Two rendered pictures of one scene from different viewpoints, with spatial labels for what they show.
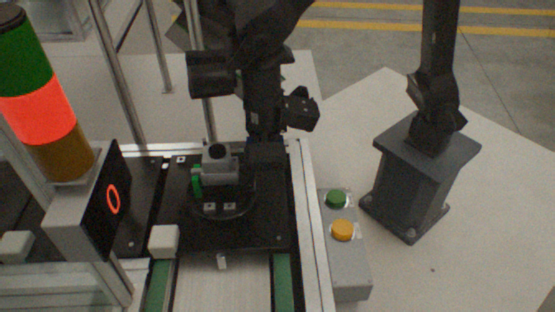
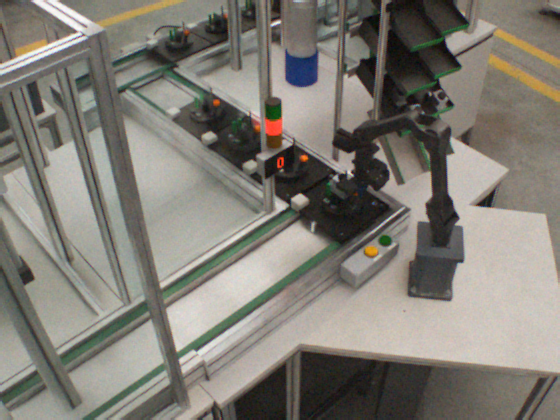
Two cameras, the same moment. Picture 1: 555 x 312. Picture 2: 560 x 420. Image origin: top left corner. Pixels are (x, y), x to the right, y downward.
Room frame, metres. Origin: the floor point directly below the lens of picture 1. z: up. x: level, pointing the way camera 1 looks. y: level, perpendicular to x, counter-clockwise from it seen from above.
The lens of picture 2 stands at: (-0.66, -0.95, 2.39)
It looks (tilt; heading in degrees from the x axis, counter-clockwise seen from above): 44 degrees down; 52
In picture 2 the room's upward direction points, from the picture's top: 2 degrees counter-clockwise
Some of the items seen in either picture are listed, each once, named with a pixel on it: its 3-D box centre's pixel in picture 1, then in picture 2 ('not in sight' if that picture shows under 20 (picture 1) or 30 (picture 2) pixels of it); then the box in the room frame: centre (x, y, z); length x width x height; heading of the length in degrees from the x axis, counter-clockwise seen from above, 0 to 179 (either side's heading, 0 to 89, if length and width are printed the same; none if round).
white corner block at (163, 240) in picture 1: (164, 241); (299, 203); (0.35, 0.20, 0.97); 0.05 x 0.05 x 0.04; 3
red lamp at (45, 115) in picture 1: (35, 105); (273, 123); (0.26, 0.21, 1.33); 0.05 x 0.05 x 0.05
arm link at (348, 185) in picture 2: (263, 110); (362, 169); (0.46, 0.02, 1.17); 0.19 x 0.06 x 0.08; 3
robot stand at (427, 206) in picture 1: (414, 177); (435, 261); (0.51, -0.28, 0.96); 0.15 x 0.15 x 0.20; 40
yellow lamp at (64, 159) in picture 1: (59, 146); (273, 137); (0.26, 0.21, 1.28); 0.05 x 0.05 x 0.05
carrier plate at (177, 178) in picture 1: (225, 198); (340, 206); (0.46, 0.10, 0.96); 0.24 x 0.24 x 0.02; 3
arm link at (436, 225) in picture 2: (440, 105); (444, 218); (0.51, -0.27, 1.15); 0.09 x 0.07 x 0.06; 9
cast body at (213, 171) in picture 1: (213, 163); (339, 182); (0.46, 0.11, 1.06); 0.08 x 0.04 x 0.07; 93
